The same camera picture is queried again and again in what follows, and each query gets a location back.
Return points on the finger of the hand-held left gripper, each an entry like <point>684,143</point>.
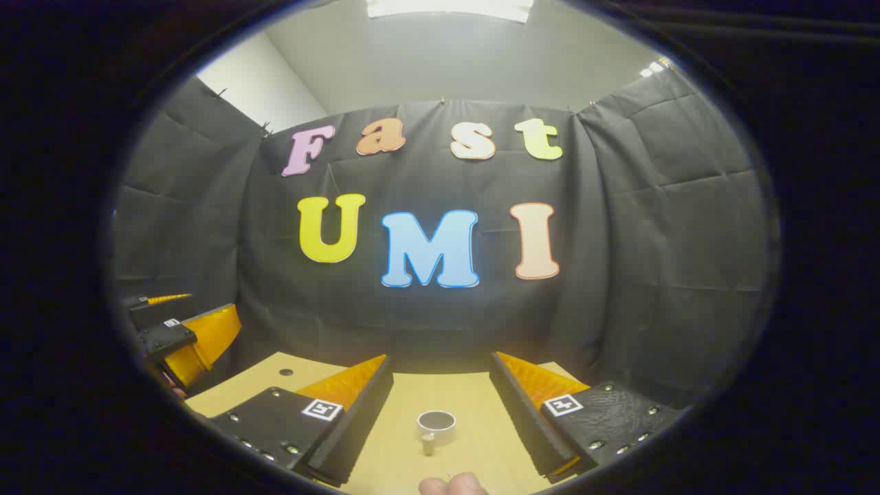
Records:
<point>168,338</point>
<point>148,313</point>

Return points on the wooden desktop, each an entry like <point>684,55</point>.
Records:
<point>454,392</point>

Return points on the black backdrop cloth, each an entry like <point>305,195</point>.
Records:
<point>412,323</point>

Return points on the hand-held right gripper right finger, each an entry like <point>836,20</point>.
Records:
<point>519,412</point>

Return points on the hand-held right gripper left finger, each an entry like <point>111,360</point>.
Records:
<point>361,419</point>

